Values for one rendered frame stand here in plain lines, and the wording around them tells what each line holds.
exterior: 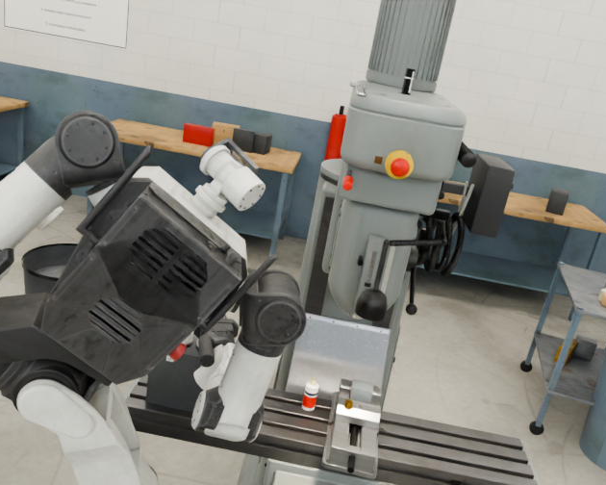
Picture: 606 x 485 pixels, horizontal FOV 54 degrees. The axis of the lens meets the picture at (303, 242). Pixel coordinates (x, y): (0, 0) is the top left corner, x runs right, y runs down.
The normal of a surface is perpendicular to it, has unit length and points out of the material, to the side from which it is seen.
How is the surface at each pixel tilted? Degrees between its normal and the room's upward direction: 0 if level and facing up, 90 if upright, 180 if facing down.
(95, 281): 97
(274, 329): 85
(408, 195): 90
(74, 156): 75
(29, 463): 0
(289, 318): 85
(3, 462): 0
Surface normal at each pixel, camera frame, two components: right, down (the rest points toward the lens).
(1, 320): -0.01, -0.92
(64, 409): 0.22, 0.36
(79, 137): 0.36, 0.11
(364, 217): -0.19, 0.30
